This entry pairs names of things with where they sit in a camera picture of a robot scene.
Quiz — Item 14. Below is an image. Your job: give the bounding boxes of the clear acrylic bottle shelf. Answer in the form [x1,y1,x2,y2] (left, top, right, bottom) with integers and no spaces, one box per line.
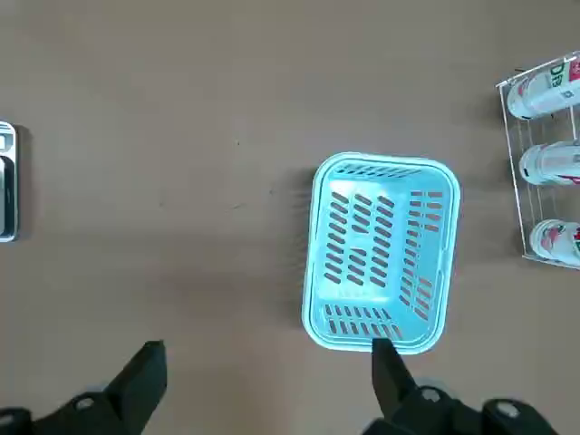
[494,50,580,272]

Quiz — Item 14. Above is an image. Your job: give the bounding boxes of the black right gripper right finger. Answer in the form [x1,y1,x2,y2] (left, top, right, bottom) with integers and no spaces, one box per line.
[362,337,561,435]

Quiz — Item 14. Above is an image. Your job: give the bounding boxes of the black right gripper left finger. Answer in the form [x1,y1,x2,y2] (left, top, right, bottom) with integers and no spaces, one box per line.
[0,340,169,435]

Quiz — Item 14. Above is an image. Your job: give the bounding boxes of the white bottle with green print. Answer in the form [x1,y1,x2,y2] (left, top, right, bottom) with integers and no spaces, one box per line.
[506,58,580,121]

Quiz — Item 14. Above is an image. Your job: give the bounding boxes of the blue plastic slotted basket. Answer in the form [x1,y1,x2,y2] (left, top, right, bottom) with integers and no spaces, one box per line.
[301,151,462,355]

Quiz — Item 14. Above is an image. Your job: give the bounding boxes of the white bottle with red label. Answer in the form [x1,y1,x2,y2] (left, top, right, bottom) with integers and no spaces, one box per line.
[518,140,580,187]
[528,219,580,267]

